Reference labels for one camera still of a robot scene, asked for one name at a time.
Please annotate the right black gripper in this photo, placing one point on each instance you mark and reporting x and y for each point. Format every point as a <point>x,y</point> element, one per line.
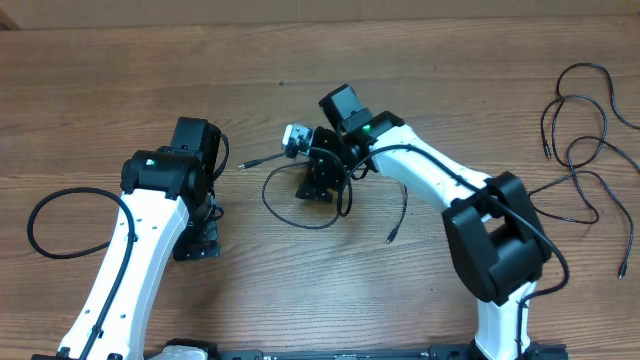
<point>319,174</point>

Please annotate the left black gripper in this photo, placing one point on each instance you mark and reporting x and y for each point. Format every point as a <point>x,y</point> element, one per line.
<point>206,231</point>

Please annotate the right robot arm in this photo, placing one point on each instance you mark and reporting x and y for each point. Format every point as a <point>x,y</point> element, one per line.
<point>494,236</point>

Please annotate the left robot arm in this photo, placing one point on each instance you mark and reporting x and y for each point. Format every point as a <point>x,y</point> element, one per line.
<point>167,210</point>

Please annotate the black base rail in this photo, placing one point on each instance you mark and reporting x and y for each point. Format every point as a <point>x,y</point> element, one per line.
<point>180,348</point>

